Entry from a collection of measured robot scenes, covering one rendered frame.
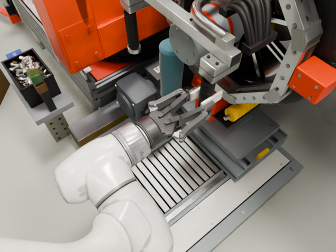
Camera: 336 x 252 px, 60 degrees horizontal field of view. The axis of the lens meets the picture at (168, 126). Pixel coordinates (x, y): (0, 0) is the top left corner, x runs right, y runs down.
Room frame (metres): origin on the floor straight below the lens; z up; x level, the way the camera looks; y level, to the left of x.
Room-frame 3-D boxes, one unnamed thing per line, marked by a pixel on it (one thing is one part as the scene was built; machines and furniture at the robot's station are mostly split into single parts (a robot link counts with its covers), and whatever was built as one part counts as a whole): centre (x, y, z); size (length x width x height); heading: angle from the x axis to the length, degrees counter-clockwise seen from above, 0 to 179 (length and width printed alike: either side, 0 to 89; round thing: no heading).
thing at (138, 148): (0.34, 0.08, 0.83); 0.09 x 0.06 x 0.09; 38
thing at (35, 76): (0.74, 0.48, 0.64); 0.04 x 0.04 x 0.04; 38
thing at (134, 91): (0.99, 0.04, 0.26); 0.42 x 0.18 x 0.35; 128
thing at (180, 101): (0.45, -0.01, 0.83); 0.11 x 0.01 x 0.04; 139
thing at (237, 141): (0.87, -0.31, 0.32); 0.40 x 0.30 x 0.28; 38
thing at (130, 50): (0.75, 0.11, 0.83); 0.04 x 0.04 x 0.16
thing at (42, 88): (0.74, 0.48, 0.59); 0.04 x 0.04 x 0.04; 38
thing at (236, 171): (0.87, -0.31, 0.13); 0.50 x 0.36 x 0.10; 38
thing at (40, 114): (0.89, 0.60, 0.44); 0.43 x 0.17 x 0.03; 38
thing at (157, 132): (0.39, 0.02, 0.83); 0.09 x 0.08 x 0.07; 128
